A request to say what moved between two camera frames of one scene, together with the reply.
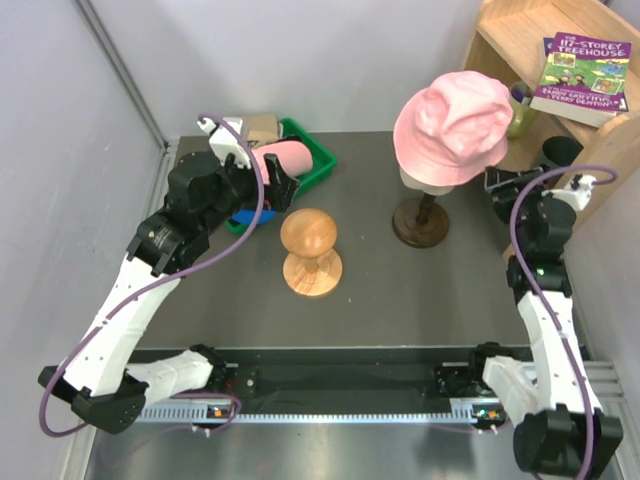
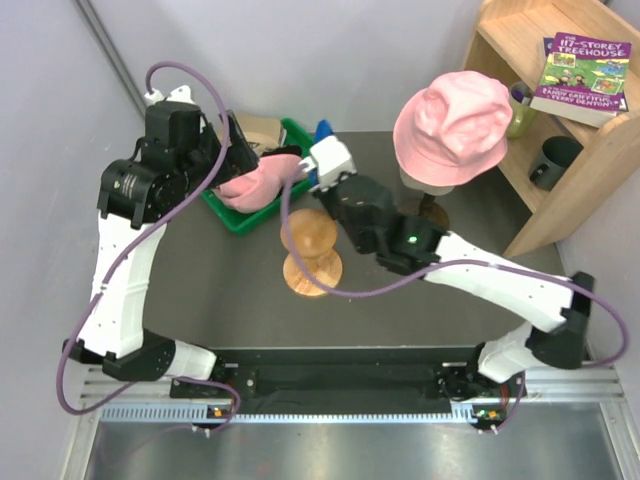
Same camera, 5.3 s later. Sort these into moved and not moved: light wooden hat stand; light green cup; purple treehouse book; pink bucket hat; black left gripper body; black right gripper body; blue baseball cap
Moved: black left gripper body; blue baseball cap; black right gripper body
Not moved: purple treehouse book; pink bucket hat; light green cup; light wooden hat stand
